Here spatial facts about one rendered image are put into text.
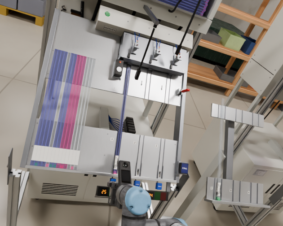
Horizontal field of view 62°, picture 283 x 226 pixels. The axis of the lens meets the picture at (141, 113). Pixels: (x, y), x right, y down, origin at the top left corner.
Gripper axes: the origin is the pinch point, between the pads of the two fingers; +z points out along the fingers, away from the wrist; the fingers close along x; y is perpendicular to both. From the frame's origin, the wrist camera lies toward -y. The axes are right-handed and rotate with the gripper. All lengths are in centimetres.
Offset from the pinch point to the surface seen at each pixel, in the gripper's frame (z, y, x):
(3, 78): 177, -84, -93
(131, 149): 1.7, -15.4, 6.7
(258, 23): 148, -242, 229
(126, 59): -3, -56, -3
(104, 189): 2.6, 3.7, -2.9
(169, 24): 5, -87, 21
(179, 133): 0.8, -26.0, 30.0
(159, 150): 1.7, -16.3, 20.6
